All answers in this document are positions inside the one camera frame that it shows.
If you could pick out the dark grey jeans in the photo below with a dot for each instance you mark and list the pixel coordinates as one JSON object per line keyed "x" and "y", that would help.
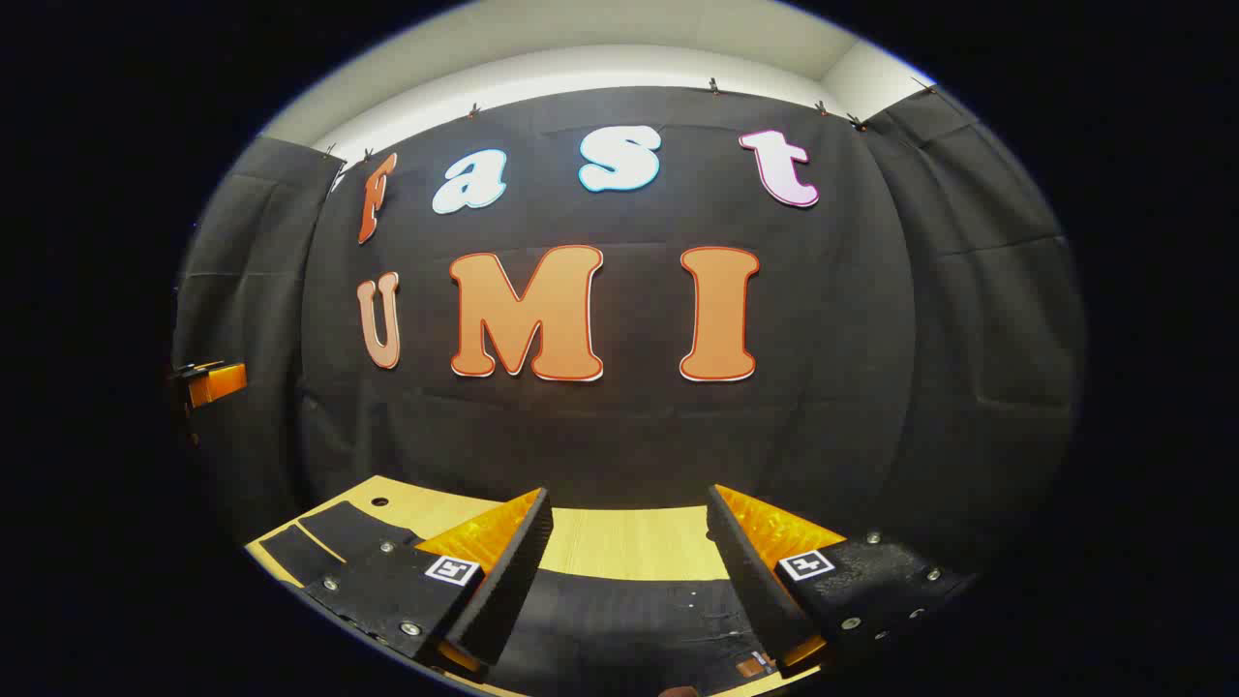
{"x": 619, "y": 620}

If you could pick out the black backdrop cloth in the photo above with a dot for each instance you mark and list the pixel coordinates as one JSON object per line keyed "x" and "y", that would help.
{"x": 629, "y": 426}

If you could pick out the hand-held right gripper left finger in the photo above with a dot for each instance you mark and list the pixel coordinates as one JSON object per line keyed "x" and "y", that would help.
{"x": 503, "y": 581}

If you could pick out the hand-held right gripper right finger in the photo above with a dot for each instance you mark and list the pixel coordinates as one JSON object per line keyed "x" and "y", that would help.
{"x": 750, "y": 581}

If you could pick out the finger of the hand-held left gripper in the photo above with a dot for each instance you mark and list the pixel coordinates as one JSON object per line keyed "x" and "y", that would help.
{"x": 221, "y": 384}

